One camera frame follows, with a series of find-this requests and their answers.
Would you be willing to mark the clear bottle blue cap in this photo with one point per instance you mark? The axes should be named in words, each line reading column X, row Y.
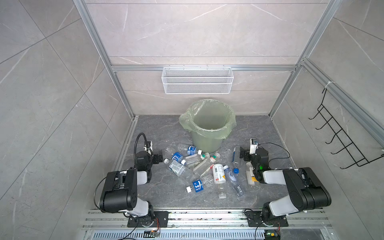
column 230, row 177

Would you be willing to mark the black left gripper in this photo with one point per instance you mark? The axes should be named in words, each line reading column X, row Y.
column 157, row 156

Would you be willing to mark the square bottle blue red label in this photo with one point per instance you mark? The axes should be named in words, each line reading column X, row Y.
column 236, row 161

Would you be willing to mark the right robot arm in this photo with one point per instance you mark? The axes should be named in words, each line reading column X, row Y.
column 305, row 190

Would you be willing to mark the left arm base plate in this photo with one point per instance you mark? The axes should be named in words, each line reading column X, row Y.
column 152, row 220

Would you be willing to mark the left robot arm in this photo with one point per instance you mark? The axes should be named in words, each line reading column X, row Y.
column 120, row 190

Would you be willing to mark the black wire hook rack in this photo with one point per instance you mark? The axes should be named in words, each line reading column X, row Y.
column 339, row 133

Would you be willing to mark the clear bottle blue label top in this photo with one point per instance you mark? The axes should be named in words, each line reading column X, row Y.
column 188, row 150

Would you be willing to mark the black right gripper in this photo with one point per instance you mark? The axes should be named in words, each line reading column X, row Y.
column 245, row 153

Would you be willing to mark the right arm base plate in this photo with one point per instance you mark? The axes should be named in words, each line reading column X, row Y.
column 259, row 218

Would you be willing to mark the white wire mesh basket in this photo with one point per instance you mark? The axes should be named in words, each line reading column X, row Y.
column 197, row 80

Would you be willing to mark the green bin with bag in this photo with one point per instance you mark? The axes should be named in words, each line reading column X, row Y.
column 209, row 122

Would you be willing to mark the clear bottle green ring cap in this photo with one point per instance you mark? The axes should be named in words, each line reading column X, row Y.
column 194, row 160

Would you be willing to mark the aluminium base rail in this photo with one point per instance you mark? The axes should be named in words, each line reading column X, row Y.
column 207, row 224

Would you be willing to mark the clear bottle blue label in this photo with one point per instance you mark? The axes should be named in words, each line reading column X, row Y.
column 172, row 154
column 203, row 184
column 188, row 150

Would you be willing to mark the clear bottle white label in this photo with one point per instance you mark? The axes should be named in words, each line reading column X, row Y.
column 179, row 170

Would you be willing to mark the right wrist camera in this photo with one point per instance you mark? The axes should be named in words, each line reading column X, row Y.
column 254, row 143

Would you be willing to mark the white labelled opaque bottle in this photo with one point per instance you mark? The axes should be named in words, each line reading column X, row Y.
column 219, row 174

